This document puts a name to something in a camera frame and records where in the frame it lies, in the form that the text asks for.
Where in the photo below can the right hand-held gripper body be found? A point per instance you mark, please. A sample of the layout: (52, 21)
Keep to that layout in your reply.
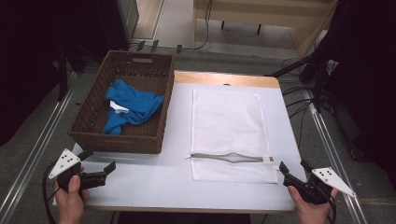
(330, 179)

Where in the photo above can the blue cloth garment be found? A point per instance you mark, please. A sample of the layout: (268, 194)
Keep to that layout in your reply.
(137, 104)

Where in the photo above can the light wooden furniture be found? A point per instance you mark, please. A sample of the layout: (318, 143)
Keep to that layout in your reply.
(280, 12)

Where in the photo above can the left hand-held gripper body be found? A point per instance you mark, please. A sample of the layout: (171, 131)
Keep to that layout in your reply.
(65, 161)

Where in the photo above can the person's right hand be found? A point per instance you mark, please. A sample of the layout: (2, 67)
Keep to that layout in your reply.
(313, 213)

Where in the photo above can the black tripod stand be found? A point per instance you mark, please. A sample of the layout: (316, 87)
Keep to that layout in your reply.
(317, 81)

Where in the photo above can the person's left hand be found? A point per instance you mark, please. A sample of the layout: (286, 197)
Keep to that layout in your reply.
(70, 205)

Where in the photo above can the metal floor rail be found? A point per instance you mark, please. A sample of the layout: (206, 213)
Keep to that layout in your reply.
(34, 155)
(330, 149)

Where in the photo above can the white mesh laundry bag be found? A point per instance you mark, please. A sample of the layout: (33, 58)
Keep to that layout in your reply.
(230, 121)

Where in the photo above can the grey cabinet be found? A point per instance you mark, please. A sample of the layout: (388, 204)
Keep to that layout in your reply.
(127, 18)

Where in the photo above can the white-topped wooden table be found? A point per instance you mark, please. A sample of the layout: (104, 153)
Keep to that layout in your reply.
(155, 186)

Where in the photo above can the brown wicker basket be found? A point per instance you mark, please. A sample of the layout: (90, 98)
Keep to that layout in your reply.
(146, 84)

